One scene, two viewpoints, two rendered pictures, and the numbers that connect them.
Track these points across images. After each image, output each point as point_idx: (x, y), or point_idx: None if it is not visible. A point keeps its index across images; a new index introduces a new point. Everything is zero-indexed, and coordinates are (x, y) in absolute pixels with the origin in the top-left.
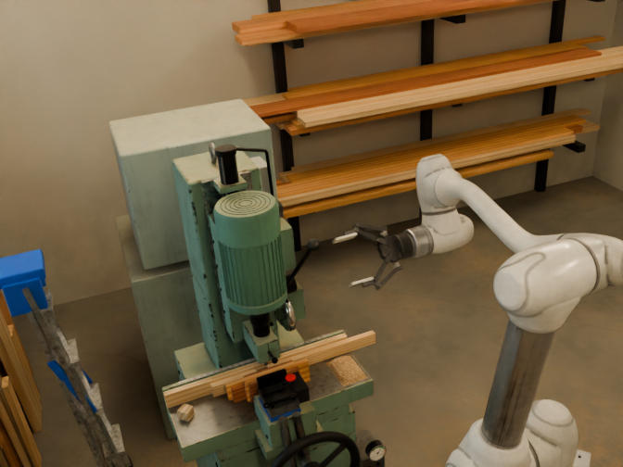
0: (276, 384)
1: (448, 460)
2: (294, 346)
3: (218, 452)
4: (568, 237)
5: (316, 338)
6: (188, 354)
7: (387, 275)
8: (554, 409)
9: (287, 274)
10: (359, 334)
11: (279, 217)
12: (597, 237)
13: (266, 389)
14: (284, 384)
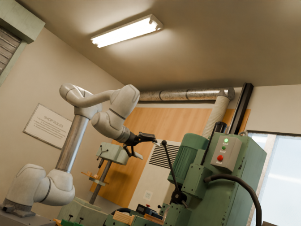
0: (152, 211)
1: (75, 192)
2: (157, 223)
3: None
4: (83, 89)
5: (148, 219)
6: None
7: (128, 149)
8: (34, 165)
9: (182, 192)
10: (125, 214)
11: (183, 139)
12: (75, 85)
13: (155, 212)
14: (148, 207)
